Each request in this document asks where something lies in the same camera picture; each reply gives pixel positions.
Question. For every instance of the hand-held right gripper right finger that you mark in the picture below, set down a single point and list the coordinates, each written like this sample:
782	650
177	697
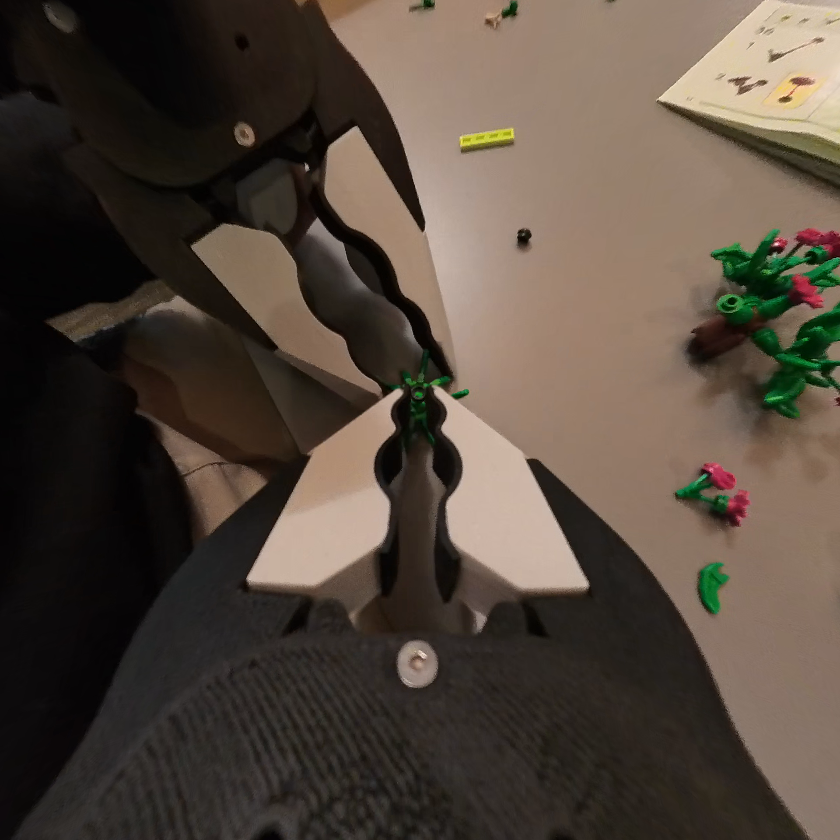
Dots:
518	531

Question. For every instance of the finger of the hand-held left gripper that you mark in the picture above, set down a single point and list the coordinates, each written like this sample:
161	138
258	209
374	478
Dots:
262	282
420	289

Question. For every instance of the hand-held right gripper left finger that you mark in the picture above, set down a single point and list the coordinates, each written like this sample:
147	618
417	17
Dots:
321	525

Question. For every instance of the green toy leaf stem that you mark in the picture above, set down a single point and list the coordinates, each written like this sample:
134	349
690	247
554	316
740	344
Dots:
420	394

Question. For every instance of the single green toy leaf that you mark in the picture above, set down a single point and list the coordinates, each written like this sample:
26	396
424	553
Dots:
712	587

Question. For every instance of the pink toy flower sprig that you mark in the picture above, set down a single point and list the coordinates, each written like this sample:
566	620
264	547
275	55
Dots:
722	505

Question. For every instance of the person's tan trousers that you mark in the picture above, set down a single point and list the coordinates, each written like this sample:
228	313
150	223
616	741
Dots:
216	485

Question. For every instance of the lime flat toy bar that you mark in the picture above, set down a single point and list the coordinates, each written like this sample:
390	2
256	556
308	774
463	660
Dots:
487	139

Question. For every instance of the green toy stem piece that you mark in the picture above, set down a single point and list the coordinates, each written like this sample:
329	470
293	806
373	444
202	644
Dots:
420	5

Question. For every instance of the green plant with pink flowers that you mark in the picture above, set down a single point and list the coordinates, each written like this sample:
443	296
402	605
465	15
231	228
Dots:
774	302

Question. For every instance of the open instruction booklet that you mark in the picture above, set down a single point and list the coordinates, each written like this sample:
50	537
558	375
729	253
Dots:
768	79

